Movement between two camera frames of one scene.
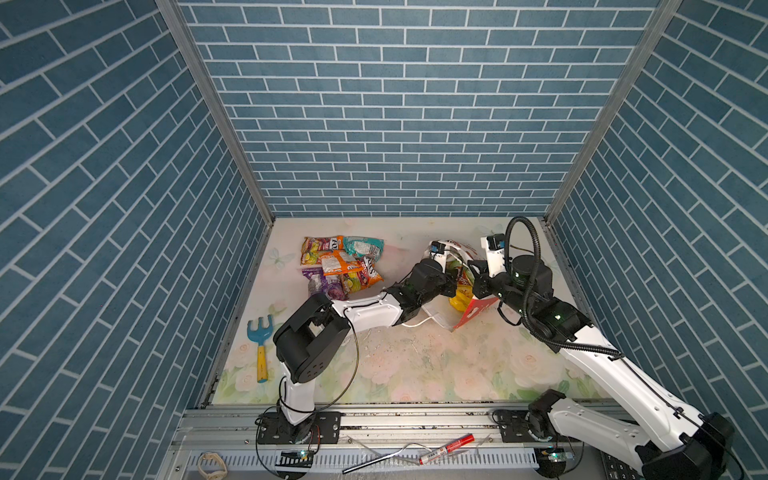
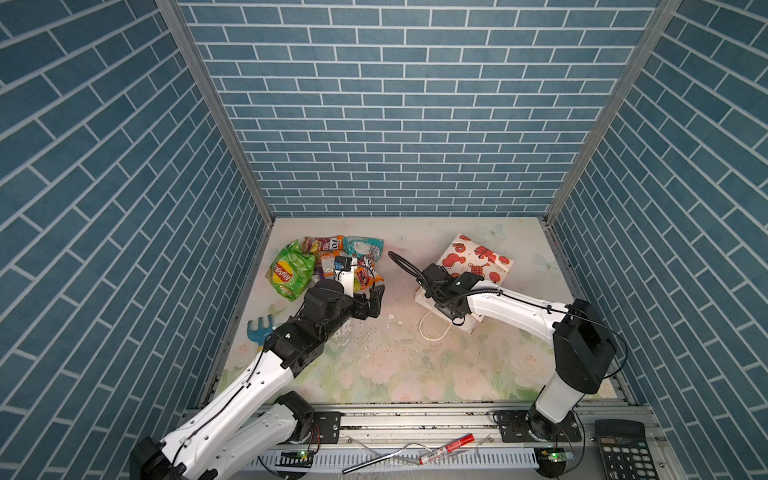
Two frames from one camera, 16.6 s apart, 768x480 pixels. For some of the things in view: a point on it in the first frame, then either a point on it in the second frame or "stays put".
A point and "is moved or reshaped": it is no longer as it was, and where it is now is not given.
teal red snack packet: x=364 y=246 stays put
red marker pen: x=454 y=445 stays put
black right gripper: x=481 y=286 to x=436 y=304
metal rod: x=353 y=468 stays put
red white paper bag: x=441 y=308 is moved or reshaped
